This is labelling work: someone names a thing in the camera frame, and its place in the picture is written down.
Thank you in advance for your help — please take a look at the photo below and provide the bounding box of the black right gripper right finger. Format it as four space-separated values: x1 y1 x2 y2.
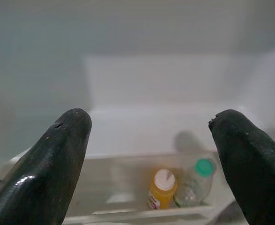
208 109 275 225

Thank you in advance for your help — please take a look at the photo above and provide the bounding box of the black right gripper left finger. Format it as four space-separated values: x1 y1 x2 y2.
0 108 92 225

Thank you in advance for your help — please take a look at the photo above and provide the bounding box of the orange juice bottle white cap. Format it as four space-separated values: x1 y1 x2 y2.
147 168 178 210

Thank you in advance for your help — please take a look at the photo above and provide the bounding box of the white fridge door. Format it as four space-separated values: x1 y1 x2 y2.
0 0 275 225

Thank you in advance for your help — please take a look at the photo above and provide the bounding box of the clear bottle green cap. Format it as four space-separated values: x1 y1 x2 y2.
174 157 217 208

